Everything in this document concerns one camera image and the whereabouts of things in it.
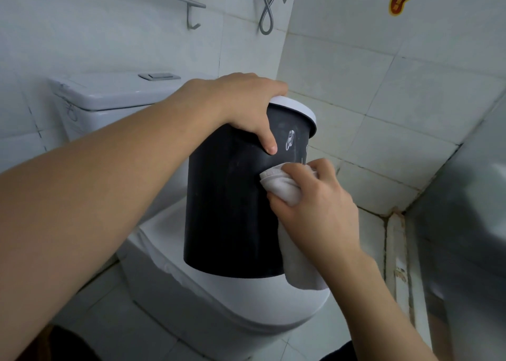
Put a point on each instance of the clear adhesive hook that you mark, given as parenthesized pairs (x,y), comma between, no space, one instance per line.
(290,139)

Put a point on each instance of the person's right forearm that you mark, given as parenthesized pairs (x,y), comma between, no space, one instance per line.
(375,305)

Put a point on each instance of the white toilet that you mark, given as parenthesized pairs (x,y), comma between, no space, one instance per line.
(170,230)

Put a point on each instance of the person's left hand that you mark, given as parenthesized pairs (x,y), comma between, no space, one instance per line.
(231,100)

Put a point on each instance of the white cleaning cloth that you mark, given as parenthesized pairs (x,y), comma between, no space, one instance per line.
(292,222)

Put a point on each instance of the person's left thumb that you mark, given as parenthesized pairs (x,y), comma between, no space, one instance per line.
(265,133)

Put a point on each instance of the white vertical pipe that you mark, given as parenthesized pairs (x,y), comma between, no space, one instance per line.
(399,270)

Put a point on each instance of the black trash bin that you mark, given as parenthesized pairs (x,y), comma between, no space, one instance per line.
(237,190)

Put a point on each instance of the person's right hand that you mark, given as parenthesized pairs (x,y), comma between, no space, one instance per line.
(316,210)

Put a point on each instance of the person's left forearm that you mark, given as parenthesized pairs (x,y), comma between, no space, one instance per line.
(91,198)

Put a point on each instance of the silver flush button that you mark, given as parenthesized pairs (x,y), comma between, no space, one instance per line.
(159,76)

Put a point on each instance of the person's right thumb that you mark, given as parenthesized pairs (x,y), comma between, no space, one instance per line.
(282,206)

